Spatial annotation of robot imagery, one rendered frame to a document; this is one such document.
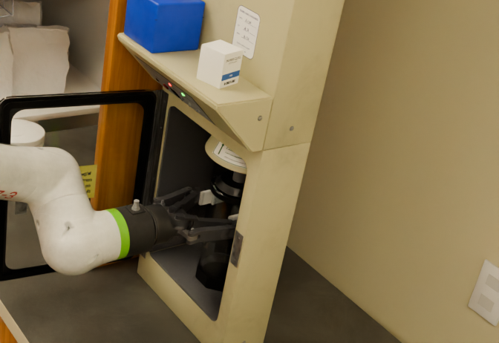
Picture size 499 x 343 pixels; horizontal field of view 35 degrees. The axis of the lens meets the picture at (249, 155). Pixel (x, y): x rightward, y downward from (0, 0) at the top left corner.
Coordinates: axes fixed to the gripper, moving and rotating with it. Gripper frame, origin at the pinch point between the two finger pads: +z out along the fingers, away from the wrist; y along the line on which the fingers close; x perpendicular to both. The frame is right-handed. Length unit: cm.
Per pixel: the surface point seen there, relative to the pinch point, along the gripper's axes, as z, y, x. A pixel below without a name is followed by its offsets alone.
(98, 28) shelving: 33, 119, 8
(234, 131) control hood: -15.7, -14.5, -26.3
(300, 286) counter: 23.3, -2.5, 25.3
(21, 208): -36.4, 17.7, 2.8
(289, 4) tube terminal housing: -8.9, -13.9, -47.0
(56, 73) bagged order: 17, 113, 20
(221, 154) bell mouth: -6.9, -1.9, -14.1
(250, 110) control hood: -13.4, -14.8, -29.9
